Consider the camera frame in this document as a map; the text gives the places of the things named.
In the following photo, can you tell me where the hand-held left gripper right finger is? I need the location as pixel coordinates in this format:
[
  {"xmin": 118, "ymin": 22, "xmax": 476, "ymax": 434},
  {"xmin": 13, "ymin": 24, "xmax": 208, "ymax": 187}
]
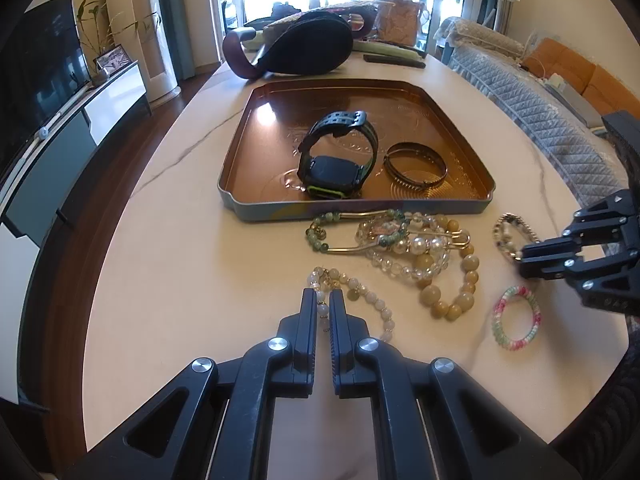
[{"xmin": 327, "ymin": 289, "xmax": 583, "ymax": 480}]

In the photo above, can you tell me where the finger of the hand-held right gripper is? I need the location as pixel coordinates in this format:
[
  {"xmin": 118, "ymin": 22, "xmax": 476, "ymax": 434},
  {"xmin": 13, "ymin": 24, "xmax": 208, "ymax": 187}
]
[
  {"xmin": 517, "ymin": 236, "xmax": 640, "ymax": 314},
  {"xmin": 561, "ymin": 190, "xmax": 640, "ymax": 252}
]

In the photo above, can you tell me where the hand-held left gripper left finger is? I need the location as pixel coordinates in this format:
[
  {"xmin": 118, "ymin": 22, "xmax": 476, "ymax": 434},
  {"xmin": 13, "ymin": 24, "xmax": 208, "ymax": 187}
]
[{"xmin": 65, "ymin": 287, "xmax": 321, "ymax": 480}]

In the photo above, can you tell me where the small white bead bracelet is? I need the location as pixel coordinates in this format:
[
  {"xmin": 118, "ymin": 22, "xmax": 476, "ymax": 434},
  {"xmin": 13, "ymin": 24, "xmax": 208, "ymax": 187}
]
[{"xmin": 307, "ymin": 266, "xmax": 396, "ymax": 343}]

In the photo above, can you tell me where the black white bead bracelet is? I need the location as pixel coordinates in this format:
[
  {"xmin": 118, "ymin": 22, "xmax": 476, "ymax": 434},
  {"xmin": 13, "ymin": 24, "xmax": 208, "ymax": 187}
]
[{"xmin": 494, "ymin": 212, "xmax": 541, "ymax": 263}]

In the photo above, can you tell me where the pink green coil bracelet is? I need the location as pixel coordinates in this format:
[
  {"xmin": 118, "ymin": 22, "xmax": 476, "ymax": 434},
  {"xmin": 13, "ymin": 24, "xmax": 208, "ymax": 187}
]
[{"xmin": 494, "ymin": 285, "xmax": 542, "ymax": 351}]

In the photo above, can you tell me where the large yellow bead bracelet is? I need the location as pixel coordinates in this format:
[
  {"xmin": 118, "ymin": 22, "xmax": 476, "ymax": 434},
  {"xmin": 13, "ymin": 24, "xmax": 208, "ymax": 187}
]
[{"xmin": 417, "ymin": 215, "xmax": 481, "ymax": 321}]

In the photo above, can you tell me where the copper metal tray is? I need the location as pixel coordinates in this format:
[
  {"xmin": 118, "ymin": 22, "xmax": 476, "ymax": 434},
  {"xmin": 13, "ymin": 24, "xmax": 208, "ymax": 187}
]
[{"xmin": 217, "ymin": 79, "xmax": 497, "ymax": 223}]

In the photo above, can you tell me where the green bead gold bangle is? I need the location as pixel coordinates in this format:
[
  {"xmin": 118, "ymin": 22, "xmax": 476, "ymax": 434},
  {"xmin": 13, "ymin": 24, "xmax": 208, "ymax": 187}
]
[{"xmin": 306, "ymin": 208, "xmax": 408, "ymax": 257}]

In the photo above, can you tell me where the grey quilted sofa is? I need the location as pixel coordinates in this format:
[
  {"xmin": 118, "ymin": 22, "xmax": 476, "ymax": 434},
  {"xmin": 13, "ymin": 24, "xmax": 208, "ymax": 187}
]
[{"xmin": 435, "ymin": 16, "xmax": 640, "ymax": 211}]

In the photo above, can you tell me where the orange cushion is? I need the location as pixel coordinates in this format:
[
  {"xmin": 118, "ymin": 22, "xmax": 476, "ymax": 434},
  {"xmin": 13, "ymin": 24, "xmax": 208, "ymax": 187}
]
[{"xmin": 520, "ymin": 37, "xmax": 640, "ymax": 118}]

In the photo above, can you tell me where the silver metal bangle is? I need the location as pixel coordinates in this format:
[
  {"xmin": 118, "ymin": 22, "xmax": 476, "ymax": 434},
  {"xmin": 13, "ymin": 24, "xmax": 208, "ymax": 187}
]
[{"xmin": 384, "ymin": 142, "xmax": 447, "ymax": 192}]

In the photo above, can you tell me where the black digital wristwatch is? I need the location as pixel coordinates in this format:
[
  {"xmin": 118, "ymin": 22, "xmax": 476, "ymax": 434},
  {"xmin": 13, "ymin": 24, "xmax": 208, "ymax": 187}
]
[{"xmin": 297, "ymin": 110, "xmax": 379, "ymax": 200}]

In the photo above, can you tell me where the dark wicker chair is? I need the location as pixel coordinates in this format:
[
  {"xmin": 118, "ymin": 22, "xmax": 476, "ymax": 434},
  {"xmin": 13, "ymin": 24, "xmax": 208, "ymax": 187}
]
[{"xmin": 547, "ymin": 345, "xmax": 640, "ymax": 466}]

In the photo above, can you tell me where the black remote control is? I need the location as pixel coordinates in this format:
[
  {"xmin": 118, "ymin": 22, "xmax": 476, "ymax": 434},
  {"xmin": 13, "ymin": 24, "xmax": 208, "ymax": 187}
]
[{"xmin": 363, "ymin": 53, "xmax": 427, "ymax": 69}]

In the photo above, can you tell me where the pale green case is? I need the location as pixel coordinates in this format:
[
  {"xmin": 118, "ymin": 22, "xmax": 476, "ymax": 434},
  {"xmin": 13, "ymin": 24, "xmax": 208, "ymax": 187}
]
[{"xmin": 352, "ymin": 40, "xmax": 419, "ymax": 59}]

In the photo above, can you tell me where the brown paper gift bag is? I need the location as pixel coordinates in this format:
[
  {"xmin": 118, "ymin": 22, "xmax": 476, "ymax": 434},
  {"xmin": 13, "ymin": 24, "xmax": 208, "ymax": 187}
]
[{"xmin": 372, "ymin": 0, "xmax": 426, "ymax": 46}]

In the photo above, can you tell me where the white grey television cabinet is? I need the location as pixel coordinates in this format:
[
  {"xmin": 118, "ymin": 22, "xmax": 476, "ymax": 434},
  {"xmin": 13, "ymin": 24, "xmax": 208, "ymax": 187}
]
[{"xmin": 0, "ymin": 60, "xmax": 153, "ymax": 281}]

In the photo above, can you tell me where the teal curtain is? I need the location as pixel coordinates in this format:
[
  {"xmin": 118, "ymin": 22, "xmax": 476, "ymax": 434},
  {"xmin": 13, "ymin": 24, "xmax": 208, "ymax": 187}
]
[{"xmin": 155, "ymin": 0, "xmax": 195, "ymax": 81}]

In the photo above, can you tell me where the bamboo plant in vase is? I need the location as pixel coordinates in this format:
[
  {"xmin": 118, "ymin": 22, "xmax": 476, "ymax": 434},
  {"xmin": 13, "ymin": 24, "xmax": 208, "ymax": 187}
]
[{"xmin": 75, "ymin": 0, "xmax": 161, "ymax": 86}]

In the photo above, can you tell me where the black flat television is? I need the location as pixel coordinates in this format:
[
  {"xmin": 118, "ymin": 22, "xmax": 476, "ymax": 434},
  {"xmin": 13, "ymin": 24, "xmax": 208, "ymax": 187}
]
[{"xmin": 0, "ymin": 0, "xmax": 93, "ymax": 171}]

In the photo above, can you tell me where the clear crystal bead bracelet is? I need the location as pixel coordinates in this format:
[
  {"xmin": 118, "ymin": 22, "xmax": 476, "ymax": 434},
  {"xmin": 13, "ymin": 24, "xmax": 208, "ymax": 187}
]
[{"xmin": 357, "ymin": 215, "xmax": 451, "ymax": 282}]

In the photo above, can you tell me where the white pearl bracelet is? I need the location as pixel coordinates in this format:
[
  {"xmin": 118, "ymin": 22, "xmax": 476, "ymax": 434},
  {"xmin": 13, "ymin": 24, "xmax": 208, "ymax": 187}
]
[{"xmin": 395, "ymin": 212, "xmax": 451, "ymax": 261}]

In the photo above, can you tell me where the black bag with purple strap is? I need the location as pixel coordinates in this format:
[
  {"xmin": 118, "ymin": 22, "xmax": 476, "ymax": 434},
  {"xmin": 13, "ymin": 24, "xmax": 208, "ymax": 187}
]
[{"xmin": 222, "ymin": 12, "xmax": 355, "ymax": 81}]

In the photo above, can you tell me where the small photo frame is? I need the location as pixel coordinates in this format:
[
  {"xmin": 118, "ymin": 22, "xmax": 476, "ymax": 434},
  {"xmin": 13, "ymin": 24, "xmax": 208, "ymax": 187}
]
[{"xmin": 94, "ymin": 45, "xmax": 132, "ymax": 75}]

